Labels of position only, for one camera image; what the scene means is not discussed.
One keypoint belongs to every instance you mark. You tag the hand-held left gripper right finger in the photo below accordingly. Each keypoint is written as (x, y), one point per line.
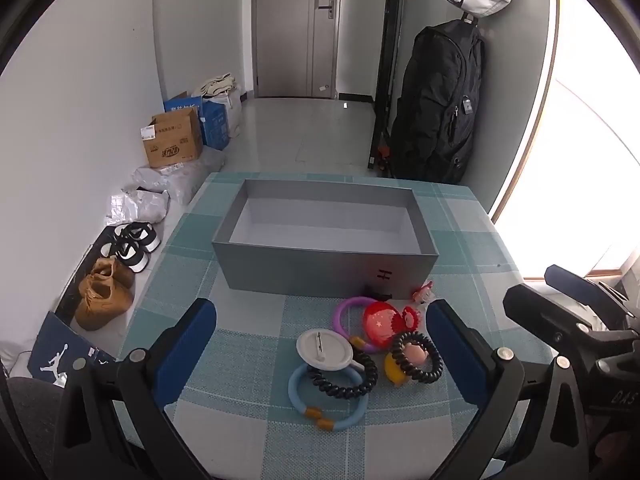
(452, 352)

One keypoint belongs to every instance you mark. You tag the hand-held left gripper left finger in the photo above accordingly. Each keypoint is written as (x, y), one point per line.
(185, 352)

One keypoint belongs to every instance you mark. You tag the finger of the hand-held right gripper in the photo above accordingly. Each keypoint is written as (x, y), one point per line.
(535, 310)
(575, 285)

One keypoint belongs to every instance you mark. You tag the pink hair bobble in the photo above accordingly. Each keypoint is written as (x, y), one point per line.
(415, 354)

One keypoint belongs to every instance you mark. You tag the yellow hair clip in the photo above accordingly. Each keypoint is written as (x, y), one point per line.
(392, 374)

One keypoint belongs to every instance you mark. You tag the pink and red hair clip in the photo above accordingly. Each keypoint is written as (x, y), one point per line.
(423, 292)

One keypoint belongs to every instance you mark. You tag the red round badge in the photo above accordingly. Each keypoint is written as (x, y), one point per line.
(377, 327)

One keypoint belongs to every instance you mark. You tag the grey cardboard box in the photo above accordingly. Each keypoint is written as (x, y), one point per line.
(300, 270)

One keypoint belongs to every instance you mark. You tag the teal checked tablecloth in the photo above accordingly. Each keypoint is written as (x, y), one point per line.
(240, 340)

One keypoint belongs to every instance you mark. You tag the small black clip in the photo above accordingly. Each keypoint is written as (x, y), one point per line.
(377, 293)

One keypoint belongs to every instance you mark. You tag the brown shoe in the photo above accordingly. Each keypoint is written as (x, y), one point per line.
(117, 272)
(100, 305)

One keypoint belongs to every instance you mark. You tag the black and white sneaker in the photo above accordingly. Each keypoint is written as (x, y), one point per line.
(140, 237)
(125, 257)

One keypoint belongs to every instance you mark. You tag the black floor mat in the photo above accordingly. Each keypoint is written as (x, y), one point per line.
(72, 295)

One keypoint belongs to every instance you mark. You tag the blue shoe box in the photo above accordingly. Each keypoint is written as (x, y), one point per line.
(55, 355)

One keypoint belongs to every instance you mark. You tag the bright window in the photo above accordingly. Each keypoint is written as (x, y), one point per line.
(575, 135)

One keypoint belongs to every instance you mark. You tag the silver plastic bag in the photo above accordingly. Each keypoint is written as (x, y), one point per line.
(142, 207)

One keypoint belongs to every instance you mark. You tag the white plastic bag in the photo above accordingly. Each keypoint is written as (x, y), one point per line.
(185, 177)

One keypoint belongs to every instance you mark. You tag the brown cardboard box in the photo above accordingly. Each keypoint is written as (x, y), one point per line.
(172, 142)

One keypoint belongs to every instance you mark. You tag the orange and black tool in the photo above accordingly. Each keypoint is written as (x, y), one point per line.
(385, 150)

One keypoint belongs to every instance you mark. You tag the blue and white carton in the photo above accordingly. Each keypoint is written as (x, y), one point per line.
(215, 125)

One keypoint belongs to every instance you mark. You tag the black backpack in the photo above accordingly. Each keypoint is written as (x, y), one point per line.
(435, 100)

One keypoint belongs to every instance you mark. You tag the white sack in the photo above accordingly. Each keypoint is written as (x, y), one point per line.
(234, 115)

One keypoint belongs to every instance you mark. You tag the blue open carton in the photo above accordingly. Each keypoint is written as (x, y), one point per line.
(180, 102)

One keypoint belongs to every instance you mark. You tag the beige cloth bag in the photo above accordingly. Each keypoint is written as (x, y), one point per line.
(217, 85)

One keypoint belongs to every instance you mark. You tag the black metal rack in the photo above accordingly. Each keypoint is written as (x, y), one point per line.
(387, 60)

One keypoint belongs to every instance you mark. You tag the grey door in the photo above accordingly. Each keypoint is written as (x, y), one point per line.
(285, 35)

